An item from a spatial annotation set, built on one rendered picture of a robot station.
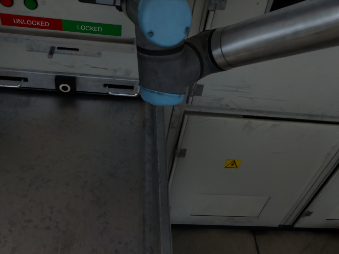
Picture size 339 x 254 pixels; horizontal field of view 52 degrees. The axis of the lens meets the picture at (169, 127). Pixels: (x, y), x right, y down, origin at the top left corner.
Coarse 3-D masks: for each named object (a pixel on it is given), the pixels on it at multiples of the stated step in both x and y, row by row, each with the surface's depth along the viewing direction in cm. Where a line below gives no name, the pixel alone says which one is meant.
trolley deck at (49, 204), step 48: (0, 96) 107; (48, 96) 110; (96, 96) 113; (0, 144) 94; (48, 144) 96; (96, 144) 99; (0, 192) 84; (48, 192) 86; (96, 192) 88; (0, 240) 76; (48, 240) 77; (96, 240) 79
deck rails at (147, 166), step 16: (144, 112) 110; (144, 128) 105; (144, 144) 101; (144, 160) 97; (144, 176) 93; (144, 192) 89; (144, 208) 86; (160, 208) 79; (144, 224) 83; (160, 224) 76; (144, 240) 80; (160, 240) 74
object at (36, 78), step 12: (0, 72) 104; (12, 72) 104; (24, 72) 104; (36, 72) 105; (48, 72) 106; (60, 72) 106; (12, 84) 107; (24, 84) 108; (36, 84) 108; (48, 84) 108; (84, 84) 109; (96, 84) 109; (108, 84) 110; (120, 84) 110; (132, 84) 110
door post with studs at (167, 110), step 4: (188, 0) 93; (192, 0) 93; (192, 4) 94; (164, 108) 120; (168, 108) 120; (164, 112) 121; (168, 112) 122; (164, 116) 123; (168, 116) 123; (164, 120) 124; (168, 120) 124
